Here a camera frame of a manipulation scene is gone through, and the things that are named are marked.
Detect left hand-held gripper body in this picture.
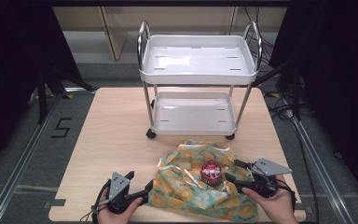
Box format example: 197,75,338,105
106,171,145,216

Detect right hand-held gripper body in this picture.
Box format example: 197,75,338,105
242,157,294,199

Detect red can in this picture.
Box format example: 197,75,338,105
200,160,223,188

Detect floral green and yellow cloth bag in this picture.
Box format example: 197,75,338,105
147,139,259,223

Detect white two-tier trolley cart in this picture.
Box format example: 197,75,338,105
136,20,264,140

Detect person's left hand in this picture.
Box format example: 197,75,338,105
96,188,144,224

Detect person's right hand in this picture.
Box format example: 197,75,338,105
241,175,299,224

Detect black metal stand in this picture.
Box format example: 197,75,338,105
254,57,303,121
36,63,95,125

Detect black curtain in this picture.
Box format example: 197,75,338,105
0,0,82,176
269,0,358,204

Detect beige wooden cabinet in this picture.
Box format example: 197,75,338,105
52,6,288,62

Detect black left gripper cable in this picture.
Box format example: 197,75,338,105
80,179,112,224

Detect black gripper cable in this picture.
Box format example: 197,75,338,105
80,179,112,224
278,178,297,213

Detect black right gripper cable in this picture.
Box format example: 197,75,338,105
278,178,297,213

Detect aluminium floor rail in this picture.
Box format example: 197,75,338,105
287,113,357,224
0,88,68,224

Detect black floor cables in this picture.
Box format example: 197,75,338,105
243,6,321,218

